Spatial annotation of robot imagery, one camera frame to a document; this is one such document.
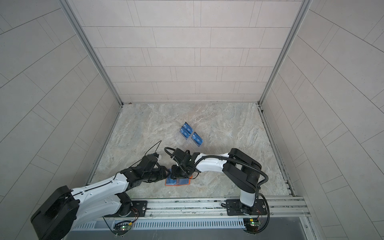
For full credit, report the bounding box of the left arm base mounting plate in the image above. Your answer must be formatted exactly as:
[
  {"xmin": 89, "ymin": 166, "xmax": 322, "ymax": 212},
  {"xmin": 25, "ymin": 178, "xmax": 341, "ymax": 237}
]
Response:
[{"xmin": 105, "ymin": 201, "xmax": 148, "ymax": 218}]

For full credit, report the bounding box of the left green circuit board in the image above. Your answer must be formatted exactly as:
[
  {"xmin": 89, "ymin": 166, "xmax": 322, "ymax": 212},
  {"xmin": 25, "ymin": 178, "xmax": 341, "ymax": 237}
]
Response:
[{"xmin": 113, "ymin": 221, "xmax": 133, "ymax": 236}]

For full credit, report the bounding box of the orange leather card holder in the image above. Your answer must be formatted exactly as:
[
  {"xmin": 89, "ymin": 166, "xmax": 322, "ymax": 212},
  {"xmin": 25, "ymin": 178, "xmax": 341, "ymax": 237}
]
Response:
[{"xmin": 167, "ymin": 179, "xmax": 191, "ymax": 187}]

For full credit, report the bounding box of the black corrugated cable conduit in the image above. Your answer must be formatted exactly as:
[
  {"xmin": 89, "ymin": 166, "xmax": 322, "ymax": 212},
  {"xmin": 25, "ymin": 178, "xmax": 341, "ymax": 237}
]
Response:
[{"xmin": 163, "ymin": 146, "xmax": 271, "ymax": 234}]

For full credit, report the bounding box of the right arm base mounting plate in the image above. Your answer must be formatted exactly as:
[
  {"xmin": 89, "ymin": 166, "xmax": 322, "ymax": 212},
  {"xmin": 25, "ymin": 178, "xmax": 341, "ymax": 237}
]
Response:
[{"xmin": 224, "ymin": 199, "xmax": 268, "ymax": 216}]

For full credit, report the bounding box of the right green circuit board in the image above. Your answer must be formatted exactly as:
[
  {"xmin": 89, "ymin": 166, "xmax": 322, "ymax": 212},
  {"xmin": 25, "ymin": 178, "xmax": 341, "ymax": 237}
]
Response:
[{"xmin": 243, "ymin": 219, "xmax": 261, "ymax": 234}]

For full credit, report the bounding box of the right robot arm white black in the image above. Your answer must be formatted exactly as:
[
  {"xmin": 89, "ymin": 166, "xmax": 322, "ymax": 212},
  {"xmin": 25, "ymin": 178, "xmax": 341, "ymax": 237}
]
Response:
[{"xmin": 164, "ymin": 147, "xmax": 269, "ymax": 215}]

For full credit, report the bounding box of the clear acrylic card display stand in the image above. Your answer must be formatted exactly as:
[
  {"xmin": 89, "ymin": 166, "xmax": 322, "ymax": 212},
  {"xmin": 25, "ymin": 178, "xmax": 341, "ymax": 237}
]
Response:
[{"xmin": 176, "ymin": 122, "xmax": 205, "ymax": 151}]

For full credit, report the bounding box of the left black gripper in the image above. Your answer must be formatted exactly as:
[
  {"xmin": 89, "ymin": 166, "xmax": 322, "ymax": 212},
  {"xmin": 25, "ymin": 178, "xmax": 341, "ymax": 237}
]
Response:
[{"xmin": 142, "ymin": 166, "xmax": 171, "ymax": 183}]

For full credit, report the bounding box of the aluminium mounting rail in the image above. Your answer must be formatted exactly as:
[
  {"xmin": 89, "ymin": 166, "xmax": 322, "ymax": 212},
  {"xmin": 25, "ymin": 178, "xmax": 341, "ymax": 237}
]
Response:
[{"xmin": 77, "ymin": 196, "xmax": 311, "ymax": 224}]

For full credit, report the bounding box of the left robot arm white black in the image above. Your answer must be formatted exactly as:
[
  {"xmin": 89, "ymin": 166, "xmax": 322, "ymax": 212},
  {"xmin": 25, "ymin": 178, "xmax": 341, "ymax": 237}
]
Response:
[{"xmin": 31, "ymin": 153, "xmax": 171, "ymax": 240}]

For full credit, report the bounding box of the blue vip card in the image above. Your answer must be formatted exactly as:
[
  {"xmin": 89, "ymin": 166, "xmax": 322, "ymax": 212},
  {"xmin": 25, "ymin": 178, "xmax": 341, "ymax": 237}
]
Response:
[
  {"xmin": 192, "ymin": 132, "xmax": 204, "ymax": 147},
  {"xmin": 166, "ymin": 178, "xmax": 178, "ymax": 186},
  {"xmin": 180, "ymin": 127, "xmax": 191, "ymax": 140},
  {"xmin": 183, "ymin": 122, "xmax": 194, "ymax": 134}
]

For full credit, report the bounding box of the green circuit board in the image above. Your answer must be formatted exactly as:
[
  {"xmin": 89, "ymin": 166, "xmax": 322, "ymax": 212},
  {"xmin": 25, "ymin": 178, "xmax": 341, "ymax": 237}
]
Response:
[
  {"xmin": 113, "ymin": 221, "xmax": 133, "ymax": 236},
  {"xmin": 243, "ymin": 219, "xmax": 261, "ymax": 234}
]

